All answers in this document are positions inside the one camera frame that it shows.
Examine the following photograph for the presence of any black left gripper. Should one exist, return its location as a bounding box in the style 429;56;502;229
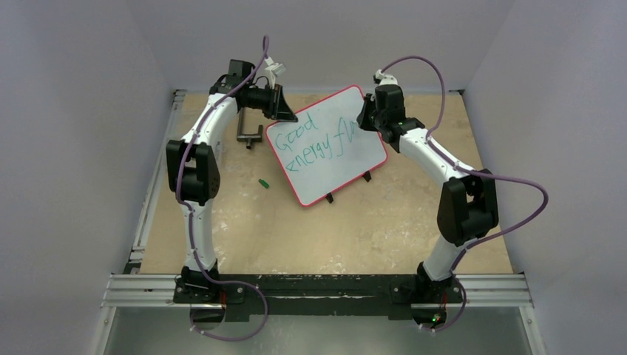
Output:
243;83;297;122

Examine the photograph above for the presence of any pink framed whiteboard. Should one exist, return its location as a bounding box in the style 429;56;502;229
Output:
265;85;388;207

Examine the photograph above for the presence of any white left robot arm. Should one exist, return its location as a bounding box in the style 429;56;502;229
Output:
166;58;297;302

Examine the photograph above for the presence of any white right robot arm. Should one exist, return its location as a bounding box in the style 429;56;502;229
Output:
357;84;499;301

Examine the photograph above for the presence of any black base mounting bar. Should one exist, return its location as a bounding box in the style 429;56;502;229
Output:
173;274;463;322

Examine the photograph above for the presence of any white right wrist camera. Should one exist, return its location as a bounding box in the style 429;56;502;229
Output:
373;70;398;87

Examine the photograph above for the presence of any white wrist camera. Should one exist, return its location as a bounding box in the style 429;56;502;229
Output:
373;70;398;87
264;56;286;87

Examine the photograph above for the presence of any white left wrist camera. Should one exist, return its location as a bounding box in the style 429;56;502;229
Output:
264;56;286;87

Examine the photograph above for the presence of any dark metal pipe bracket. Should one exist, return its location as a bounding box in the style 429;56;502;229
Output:
237;108;263;149

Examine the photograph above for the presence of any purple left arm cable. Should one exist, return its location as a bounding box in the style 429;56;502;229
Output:
175;35;269;342

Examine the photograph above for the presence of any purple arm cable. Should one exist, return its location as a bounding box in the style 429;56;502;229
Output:
381;55;549;334
175;35;269;342

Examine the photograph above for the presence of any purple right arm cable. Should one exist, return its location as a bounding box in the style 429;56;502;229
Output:
381;55;549;334

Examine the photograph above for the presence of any aluminium frame rail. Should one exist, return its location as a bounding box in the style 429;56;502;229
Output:
103;92;532;316

